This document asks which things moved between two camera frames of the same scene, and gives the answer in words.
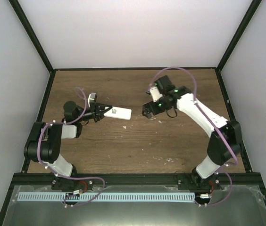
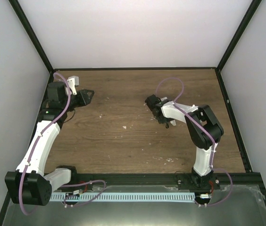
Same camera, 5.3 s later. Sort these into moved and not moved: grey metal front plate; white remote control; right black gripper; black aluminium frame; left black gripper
Moved: left black gripper; white remote control; right black gripper
Not moved: black aluminium frame; grey metal front plate
